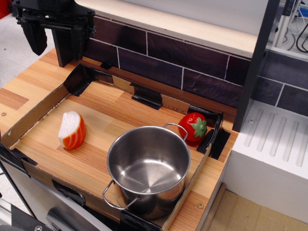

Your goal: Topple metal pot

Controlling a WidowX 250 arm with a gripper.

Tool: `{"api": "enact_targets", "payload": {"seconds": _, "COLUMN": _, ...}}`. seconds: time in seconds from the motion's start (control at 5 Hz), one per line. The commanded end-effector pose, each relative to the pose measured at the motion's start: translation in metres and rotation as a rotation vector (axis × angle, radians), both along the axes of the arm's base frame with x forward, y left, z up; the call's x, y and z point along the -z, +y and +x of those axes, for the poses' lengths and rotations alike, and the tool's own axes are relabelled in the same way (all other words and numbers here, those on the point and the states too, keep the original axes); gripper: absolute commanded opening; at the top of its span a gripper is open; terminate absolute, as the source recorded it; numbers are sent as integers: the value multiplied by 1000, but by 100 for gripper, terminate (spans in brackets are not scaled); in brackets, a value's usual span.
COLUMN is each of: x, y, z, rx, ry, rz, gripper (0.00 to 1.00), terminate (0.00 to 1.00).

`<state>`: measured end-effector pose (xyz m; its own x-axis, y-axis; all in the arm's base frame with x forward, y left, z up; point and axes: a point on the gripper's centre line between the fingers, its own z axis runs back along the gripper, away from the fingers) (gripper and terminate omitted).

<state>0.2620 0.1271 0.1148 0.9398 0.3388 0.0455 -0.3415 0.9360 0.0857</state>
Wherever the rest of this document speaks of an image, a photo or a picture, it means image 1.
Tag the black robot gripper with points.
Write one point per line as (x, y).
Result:
(35, 16)

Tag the stainless steel pot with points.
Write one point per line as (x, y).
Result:
(148, 165)

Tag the cardboard fence with black tape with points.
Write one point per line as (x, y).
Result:
(32, 106)

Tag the orange white salmon sushi toy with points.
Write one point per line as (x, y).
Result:
(72, 130)

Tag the light wooden shelf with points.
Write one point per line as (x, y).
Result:
(230, 26)

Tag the red toy strawberry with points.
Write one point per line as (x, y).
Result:
(193, 126)

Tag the white toy sink drainboard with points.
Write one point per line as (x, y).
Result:
(268, 164)

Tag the dark grey vertical post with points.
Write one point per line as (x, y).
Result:
(246, 99)

